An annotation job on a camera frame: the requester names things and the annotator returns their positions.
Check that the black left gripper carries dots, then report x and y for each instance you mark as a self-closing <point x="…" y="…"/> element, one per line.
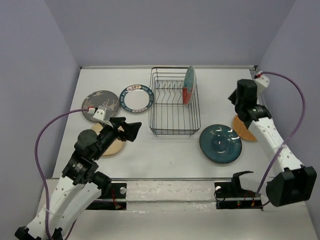
<point x="131" y="129"/>

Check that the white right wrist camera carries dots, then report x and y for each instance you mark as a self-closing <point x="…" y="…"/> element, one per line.
<point x="262" y="82"/>

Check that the red teal floral plate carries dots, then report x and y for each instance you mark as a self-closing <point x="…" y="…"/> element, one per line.
<point x="189" y="85"/>

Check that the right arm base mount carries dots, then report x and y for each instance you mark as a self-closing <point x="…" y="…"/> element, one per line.
<point x="229" y="195"/>

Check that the white plate teal rim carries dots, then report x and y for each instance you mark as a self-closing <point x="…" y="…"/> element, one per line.
<point x="136" y="98"/>

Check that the grey deer plate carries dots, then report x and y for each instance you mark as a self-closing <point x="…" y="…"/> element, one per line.
<point x="103" y="98"/>

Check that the dark teal blossom plate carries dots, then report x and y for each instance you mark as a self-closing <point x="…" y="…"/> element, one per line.
<point x="220" y="144"/>

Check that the beige branch plate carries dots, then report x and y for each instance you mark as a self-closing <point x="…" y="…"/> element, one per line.
<point x="114" y="148"/>

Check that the woven bamboo plate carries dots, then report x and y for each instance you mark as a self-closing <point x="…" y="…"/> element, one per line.
<point x="241" y="130"/>

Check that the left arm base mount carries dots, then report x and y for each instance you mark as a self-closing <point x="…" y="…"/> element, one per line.
<point x="113" y="200"/>

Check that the grey wire dish rack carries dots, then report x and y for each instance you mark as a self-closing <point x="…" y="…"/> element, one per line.
<point x="168" y="115"/>

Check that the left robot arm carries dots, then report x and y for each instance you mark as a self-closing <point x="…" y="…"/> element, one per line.
<point x="80" y="183"/>

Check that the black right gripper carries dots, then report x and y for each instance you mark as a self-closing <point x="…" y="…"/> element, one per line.
<point x="231" y="97"/>

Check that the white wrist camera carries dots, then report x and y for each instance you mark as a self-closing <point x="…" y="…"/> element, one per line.
<point x="262" y="82"/>
<point x="100" y="114"/>

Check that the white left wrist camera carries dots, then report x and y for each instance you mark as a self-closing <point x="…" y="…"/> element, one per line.
<point x="100" y="114"/>

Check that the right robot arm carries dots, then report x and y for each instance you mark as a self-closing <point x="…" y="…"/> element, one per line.
<point x="286" y="180"/>

